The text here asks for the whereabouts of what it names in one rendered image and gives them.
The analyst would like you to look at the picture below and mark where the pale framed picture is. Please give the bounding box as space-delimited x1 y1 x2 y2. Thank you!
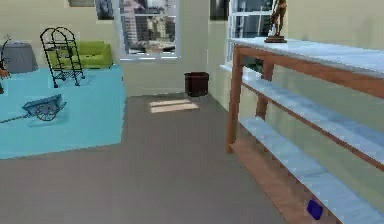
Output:
68 0 96 8

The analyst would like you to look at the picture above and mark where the green sofa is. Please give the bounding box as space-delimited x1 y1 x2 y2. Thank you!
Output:
48 40 114 70

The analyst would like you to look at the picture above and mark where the brown figure statue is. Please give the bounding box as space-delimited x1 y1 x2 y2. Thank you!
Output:
264 0 288 44

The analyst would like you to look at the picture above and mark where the black wire rack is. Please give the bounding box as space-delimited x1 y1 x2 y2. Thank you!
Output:
39 26 86 89

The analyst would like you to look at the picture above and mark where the blue toy cart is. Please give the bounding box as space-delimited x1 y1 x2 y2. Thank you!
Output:
0 93 68 125

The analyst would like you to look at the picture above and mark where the table with grey cloth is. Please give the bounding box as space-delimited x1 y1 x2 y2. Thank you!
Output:
0 41 40 74

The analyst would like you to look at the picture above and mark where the dark framed picture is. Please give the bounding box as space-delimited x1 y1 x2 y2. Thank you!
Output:
209 0 230 22
95 0 115 21

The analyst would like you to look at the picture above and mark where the wooden shelf with pale boards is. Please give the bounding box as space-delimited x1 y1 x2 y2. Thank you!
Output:
225 36 384 224

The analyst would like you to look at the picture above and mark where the dark house plant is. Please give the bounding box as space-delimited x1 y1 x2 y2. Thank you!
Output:
0 34 12 95

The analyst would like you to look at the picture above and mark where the small blue object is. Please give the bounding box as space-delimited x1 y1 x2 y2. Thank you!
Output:
306 199 324 221

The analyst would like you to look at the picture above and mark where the white framed window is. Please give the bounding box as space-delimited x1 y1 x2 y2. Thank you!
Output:
225 0 278 66
114 0 181 62

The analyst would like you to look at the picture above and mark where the dark brown bin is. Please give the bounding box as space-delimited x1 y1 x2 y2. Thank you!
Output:
184 71 210 98

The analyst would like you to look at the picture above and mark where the light blue carpet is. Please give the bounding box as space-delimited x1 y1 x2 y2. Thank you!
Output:
0 64 127 160

